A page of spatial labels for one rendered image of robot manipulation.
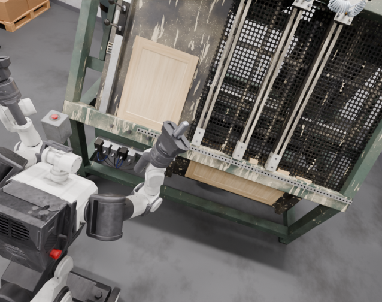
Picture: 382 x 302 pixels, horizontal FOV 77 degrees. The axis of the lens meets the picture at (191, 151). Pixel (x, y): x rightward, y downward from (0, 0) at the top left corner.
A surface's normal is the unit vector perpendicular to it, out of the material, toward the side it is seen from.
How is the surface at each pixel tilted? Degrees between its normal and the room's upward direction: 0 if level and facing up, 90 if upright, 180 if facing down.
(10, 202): 23
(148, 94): 58
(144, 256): 0
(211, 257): 0
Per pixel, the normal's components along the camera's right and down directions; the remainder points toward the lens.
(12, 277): 0.11, -0.32
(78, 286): 0.23, -0.63
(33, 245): -0.18, 0.39
